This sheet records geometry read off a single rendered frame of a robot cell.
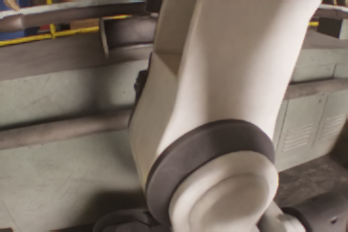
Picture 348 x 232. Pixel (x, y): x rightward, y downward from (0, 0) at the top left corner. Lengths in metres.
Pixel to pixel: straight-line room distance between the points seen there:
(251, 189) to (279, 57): 0.12
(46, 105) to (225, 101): 0.57
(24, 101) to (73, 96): 0.14
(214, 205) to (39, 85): 0.57
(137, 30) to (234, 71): 0.60
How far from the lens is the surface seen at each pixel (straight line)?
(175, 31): 0.28
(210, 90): 0.21
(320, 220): 0.63
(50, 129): 0.66
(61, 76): 0.69
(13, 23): 0.67
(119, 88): 0.71
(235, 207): 0.24
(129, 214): 0.78
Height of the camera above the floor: 0.79
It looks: 29 degrees down
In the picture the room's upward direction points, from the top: straight up
